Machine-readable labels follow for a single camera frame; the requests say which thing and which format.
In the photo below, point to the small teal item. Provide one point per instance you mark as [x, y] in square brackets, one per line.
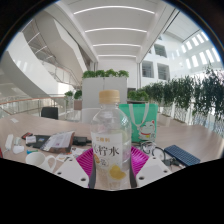
[32, 151]

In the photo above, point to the black tablet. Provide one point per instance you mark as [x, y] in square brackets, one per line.
[40, 140]

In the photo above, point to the tall white cabinet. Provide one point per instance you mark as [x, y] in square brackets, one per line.
[100, 86]

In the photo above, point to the green plants atop cabinet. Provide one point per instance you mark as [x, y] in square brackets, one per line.
[105, 73]

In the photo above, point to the white paper slip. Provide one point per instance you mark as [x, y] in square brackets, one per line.
[14, 120]

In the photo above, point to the dark blue ribbed flat case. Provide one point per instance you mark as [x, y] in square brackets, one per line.
[182, 155]

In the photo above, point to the white chair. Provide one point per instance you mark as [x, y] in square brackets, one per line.
[87, 116]

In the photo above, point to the small potted plant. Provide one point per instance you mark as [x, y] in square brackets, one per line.
[78, 94]
[69, 93]

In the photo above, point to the white power strip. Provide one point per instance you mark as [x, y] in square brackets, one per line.
[9, 141]

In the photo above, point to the row of potted trees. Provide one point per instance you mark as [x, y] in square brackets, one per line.
[186, 90]

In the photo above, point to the planter box with green plants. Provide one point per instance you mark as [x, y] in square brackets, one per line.
[138, 95]

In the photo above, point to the black chair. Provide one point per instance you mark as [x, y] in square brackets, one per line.
[50, 113]

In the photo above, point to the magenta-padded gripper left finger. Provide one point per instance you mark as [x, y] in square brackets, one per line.
[71, 171]

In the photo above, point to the white mug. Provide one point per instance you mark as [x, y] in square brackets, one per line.
[35, 159]

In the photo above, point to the clear bottle with yellow cap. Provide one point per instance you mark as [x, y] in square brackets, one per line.
[110, 140]

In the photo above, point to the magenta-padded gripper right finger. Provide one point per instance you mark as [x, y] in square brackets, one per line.
[153, 170]

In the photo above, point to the group of ceiling light strips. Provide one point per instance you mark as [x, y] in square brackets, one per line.
[115, 30]

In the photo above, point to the small black case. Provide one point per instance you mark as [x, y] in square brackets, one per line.
[81, 140]

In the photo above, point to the green tote bag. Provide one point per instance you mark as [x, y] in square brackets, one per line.
[143, 116]

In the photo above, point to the colourful sticker sheet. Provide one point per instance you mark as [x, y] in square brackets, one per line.
[79, 151]

